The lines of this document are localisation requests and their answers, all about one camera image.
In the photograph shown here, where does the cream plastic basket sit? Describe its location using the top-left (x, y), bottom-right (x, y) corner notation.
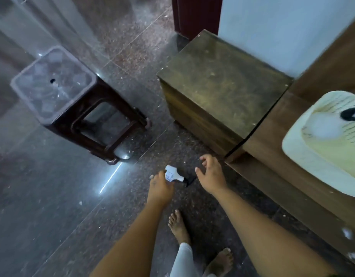
top-left (282, 90), bottom-right (355, 199)

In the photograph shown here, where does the brown wooden bedside cabinet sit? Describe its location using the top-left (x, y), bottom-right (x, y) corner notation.
top-left (157, 29), bottom-right (293, 158)

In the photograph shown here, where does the dark brown plastic stool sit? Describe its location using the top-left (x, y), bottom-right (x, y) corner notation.
top-left (10, 45), bottom-right (152, 165)

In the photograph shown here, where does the person's left foot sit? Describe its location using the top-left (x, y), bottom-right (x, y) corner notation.
top-left (168, 209), bottom-right (192, 246)

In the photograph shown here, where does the person's right forearm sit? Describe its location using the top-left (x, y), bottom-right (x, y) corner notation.
top-left (213, 186), bottom-right (338, 277)

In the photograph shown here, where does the person's left hand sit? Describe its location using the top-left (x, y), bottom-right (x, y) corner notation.
top-left (147, 170), bottom-right (175, 209)

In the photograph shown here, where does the person's right foot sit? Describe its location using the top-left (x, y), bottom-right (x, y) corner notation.
top-left (204, 247), bottom-right (234, 277)

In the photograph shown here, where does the person's right hand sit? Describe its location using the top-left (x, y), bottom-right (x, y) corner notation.
top-left (194, 154), bottom-right (229, 196)

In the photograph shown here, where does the person's left forearm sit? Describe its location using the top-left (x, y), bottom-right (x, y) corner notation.
top-left (89, 199), bottom-right (167, 277)

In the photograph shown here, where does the black brush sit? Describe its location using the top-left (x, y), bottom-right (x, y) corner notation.
top-left (340, 102), bottom-right (355, 122)

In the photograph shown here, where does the person's foot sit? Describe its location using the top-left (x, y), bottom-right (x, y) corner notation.
top-left (204, 247), bottom-right (234, 277)
top-left (168, 209), bottom-right (192, 246)

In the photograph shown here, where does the dark red door frame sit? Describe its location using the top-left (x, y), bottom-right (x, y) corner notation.
top-left (171, 0), bottom-right (223, 41)

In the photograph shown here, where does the white trouser leg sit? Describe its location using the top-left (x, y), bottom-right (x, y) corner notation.
top-left (169, 242), bottom-right (202, 277)

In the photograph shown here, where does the white fluffy cloth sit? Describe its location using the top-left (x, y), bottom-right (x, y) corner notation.
top-left (305, 112), bottom-right (344, 141)

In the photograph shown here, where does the brown wooden bed frame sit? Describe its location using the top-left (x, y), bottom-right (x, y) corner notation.
top-left (224, 14), bottom-right (355, 269)

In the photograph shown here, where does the white bottle with black cap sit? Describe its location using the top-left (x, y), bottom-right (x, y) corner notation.
top-left (164, 164), bottom-right (198, 188)

